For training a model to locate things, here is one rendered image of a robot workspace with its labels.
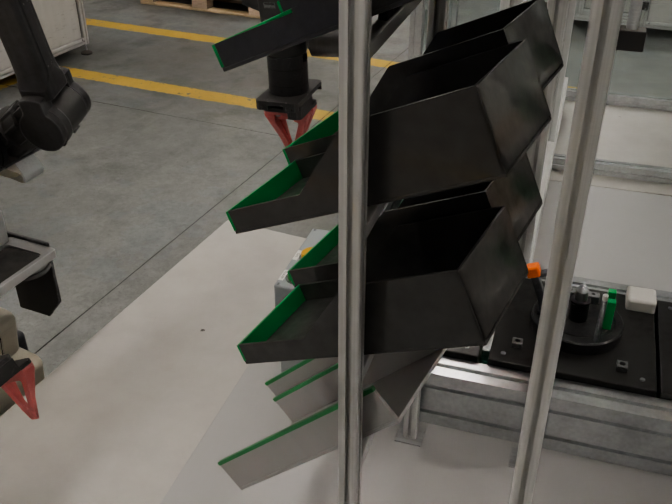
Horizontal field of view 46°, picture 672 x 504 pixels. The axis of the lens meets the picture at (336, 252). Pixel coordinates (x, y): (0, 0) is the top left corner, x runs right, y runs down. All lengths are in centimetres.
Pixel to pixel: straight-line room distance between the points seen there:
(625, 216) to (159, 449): 116
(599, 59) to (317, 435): 49
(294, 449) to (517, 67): 47
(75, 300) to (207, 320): 172
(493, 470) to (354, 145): 70
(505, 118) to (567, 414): 66
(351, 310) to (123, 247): 279
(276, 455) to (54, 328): 218
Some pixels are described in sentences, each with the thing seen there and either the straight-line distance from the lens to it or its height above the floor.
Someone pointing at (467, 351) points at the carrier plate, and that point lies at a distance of 123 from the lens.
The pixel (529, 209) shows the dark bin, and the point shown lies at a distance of 89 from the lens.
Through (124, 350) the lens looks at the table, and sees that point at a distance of 144.
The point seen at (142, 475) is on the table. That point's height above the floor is 86.
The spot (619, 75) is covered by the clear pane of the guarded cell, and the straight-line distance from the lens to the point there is 253.
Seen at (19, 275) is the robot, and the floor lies 104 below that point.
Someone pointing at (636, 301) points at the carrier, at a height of 99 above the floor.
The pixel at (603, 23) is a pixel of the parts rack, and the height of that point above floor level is 159.
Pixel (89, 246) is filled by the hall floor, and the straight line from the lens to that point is 350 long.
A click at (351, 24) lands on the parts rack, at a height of 157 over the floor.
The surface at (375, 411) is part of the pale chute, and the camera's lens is 80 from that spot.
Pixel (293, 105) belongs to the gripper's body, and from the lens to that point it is 112.
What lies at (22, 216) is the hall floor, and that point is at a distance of 383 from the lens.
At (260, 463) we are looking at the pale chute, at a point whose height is 105.
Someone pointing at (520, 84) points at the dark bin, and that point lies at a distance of 68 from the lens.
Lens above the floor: 173
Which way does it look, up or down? 32 degrees down
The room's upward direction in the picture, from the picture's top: straight up
